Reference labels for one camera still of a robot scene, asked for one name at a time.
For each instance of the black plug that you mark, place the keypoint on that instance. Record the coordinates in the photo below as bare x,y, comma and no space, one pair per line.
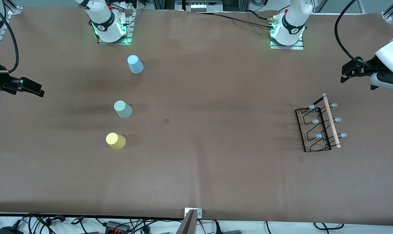
217,227

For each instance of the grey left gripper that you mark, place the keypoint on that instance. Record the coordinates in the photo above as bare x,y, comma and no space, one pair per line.
367,67

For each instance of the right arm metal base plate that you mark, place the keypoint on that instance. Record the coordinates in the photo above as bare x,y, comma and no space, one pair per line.
115,42

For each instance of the brown table cover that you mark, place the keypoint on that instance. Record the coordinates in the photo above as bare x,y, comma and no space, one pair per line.
216,169

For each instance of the yellow plastic cup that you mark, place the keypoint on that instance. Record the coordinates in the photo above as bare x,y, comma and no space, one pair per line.
115,140

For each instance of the aluminium corner profile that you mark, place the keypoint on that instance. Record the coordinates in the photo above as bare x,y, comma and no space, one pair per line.
390,14

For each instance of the aluminium edge rail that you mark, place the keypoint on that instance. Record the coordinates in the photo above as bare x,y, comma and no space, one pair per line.
0,39

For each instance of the white power strip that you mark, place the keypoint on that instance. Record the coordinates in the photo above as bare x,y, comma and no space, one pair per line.
199,6

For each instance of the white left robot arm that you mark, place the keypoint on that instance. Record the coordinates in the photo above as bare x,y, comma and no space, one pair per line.
292,19

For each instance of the grey camera pole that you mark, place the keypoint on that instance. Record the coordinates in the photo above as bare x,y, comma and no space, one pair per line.
187,226

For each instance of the black power adapter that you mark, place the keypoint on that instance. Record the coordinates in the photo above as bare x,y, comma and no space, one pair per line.
9,230

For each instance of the light blue plastic cup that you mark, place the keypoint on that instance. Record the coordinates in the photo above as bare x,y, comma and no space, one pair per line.
135,65

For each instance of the small aluminium bracket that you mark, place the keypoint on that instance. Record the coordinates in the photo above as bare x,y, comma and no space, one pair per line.
199,213

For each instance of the mint green plastic cup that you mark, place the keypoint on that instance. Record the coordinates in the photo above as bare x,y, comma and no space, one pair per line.
123,109

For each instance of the orange black connector block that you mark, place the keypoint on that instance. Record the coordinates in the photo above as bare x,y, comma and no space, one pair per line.
116,227

